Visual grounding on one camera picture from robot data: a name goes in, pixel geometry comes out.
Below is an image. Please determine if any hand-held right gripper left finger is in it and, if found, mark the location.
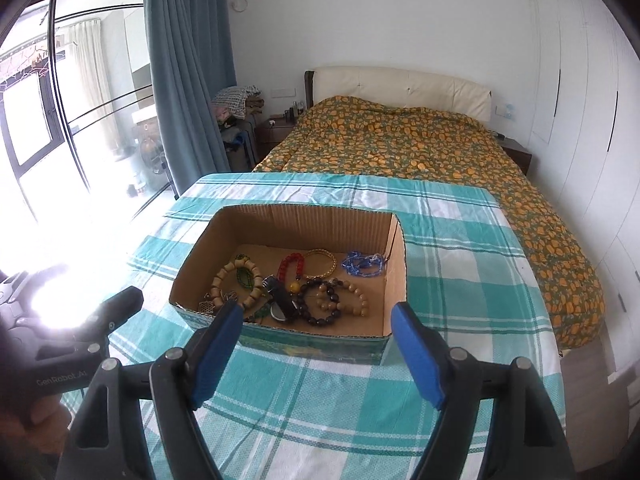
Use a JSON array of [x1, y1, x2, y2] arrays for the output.
[[55, 299, 244, 480]]

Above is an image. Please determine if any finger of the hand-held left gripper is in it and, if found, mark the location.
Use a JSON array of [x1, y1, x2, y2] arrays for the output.
[[75, 286, 145, 357]]

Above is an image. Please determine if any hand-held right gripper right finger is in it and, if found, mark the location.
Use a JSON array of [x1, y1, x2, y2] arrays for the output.
[[391, 301, 573, 480]]

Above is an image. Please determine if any silver metal pendant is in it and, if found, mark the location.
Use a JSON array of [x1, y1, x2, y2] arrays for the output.
[[197, 294, 226, 316]]

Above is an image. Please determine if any light brown bead bracelet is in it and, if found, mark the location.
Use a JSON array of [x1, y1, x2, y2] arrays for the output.
[[320, 277, 371, 318]]

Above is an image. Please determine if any tan wooden bead bracelet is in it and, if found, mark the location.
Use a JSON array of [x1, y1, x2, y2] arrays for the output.
[[211, 257, 263, 311]]

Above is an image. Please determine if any black wristwatch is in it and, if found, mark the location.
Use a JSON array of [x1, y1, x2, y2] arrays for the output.
[[260, 275, 296, 322]]

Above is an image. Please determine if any green bead bracelet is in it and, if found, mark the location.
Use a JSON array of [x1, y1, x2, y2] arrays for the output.
[[235, 255, 258, 288]]

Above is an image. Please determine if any dark brown bead bracelet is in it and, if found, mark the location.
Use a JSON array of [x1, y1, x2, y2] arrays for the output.
[[292, 280, 341, 327]]

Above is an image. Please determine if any blue bead necklace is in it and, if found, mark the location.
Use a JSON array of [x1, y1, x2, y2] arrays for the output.
[[341, 251, 385, 278]]

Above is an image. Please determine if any red bead bracelet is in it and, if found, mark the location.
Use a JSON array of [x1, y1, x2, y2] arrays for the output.
[[277, 254, 306, 295]]

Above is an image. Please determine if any gold bangle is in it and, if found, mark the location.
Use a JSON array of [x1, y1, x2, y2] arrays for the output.
[[303, 249, 337, 278]]

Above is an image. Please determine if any printed cardboard box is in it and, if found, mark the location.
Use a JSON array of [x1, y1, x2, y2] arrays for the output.
[[169, 204, 407, 367]]

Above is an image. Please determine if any person's left hand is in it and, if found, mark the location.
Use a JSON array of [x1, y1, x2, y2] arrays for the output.
[[0, 390, 71, 480]]

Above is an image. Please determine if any black framed glass door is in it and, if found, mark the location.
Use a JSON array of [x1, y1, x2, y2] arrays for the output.
[[0, 0, 176, 231]]

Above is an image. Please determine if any bed with orange floral quilt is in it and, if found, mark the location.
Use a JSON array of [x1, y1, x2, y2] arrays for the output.
[[252, 95, 606, 351]]

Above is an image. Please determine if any wooden nightstand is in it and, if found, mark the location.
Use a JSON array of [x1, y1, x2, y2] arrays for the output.
[[255, 115, 301, 161], [492, 132, 533, 177]]

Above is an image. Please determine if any pile of folded clothes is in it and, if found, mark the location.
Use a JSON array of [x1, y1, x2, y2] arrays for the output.
[[212, 85, 266, 128]]

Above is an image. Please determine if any white sheer curtain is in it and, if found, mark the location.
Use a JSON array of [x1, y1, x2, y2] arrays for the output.
[[67, 19, 113, 126]]

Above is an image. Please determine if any blue curtain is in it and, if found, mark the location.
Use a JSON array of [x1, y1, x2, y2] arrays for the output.
[[142, 0, 238, 198]]

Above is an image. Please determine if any cream padded headboard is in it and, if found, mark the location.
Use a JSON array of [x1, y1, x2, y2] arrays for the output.
[[304, 66, 492, 122]]

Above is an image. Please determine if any white wardrobe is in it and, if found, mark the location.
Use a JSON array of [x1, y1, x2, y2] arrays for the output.
[[527, 0, 640, 471]]

